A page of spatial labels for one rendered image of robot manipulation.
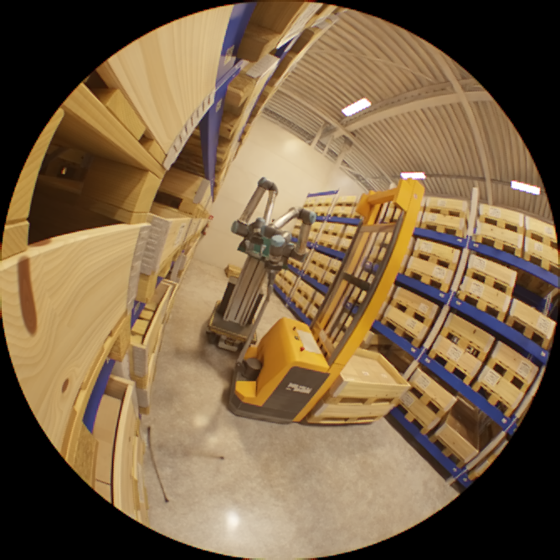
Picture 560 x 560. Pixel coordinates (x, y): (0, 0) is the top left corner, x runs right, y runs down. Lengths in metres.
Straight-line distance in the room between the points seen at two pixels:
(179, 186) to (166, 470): 2.14
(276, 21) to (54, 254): 0.69
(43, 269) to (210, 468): 1.59
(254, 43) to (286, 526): 2.35
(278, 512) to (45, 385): 1.64
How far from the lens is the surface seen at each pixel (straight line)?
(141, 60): 0.23
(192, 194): 1.56
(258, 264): 2.42
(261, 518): 1.68
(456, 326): 2.86
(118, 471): 0.64
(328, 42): 6.92
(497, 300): 2.93
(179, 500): 1.58
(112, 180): 0.39
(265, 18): 0.71
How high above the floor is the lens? 1.58
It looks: 10 degrees down
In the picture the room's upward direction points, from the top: 25 degrees clockwise
